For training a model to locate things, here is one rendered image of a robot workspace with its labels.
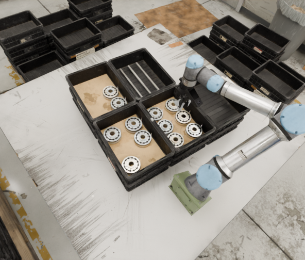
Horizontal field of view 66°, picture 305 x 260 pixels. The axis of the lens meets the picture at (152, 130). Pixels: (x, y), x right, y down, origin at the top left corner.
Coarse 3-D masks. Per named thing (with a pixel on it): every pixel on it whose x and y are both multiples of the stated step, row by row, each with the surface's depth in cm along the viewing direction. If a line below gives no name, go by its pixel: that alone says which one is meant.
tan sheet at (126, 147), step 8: (120, 128) 142; (144, 128) 143; (128, 136) 139; (112, 144) 136; (120, 144) 136; (128, 144) 136; (152, 144) 138; (120, 152) 133; (128, 152) 134; (136, 152) 134; (144, 152) 135; (152, 152) 135; (160, 152) 136; (120, 160) 131; (144, 160) 132; (152, 160) 132
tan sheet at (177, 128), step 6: (162, 102) 155; (162, 108) 153; (168, 114) 151; (174, 114) 151; (174, 120) 148; (192, 120) 150; (174, 126) 146; (180, 126) 146; (186, 126) 147; (174, 132) 144; (180, 132) 144; (186, 138) 142
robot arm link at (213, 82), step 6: (198, 72) 107; (204, 72) 106; (210, 72) 105; (198, 78) 108; (204, 78) 106; (210, 78) 104; (216, 78) 104; (222, 78) 105; (204, 84) 107; (210, 84) 105; (216, 84) 103; (222, 84) 108; (210, 90) 108; (216, 90) 107
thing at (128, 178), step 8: (136, 104) 140; (112, 112) 135; (144, 112) 139; (96, 120) 131; (96, 128) 129; (168, 144) 127; (112, 152) 122; (160, 160) 122; (120, 168) 118; (144, 168) 119; (128, 176) 116; (136, 176) 118
